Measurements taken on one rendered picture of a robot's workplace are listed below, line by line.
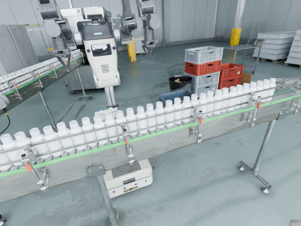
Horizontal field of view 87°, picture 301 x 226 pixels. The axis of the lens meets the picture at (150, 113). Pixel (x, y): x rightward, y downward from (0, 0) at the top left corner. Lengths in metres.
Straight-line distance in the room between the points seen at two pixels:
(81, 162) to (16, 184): 0.31
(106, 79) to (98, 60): 0.16
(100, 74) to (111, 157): 0.70
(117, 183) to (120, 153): 0.79
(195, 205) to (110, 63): 1.54
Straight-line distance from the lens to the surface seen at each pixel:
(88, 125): 0.89
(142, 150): 1.00
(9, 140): 0.99
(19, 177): 1.06
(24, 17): 13.25
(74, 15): 4.52
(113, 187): 1.77
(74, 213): 1.99
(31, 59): 7.68
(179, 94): 1.71
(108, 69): 1.38
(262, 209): 2.02
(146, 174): 1.77
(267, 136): 1.84
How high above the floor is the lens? 1.57
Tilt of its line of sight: 29 degrees down
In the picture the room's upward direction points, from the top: 4 degrees counter-clockwise
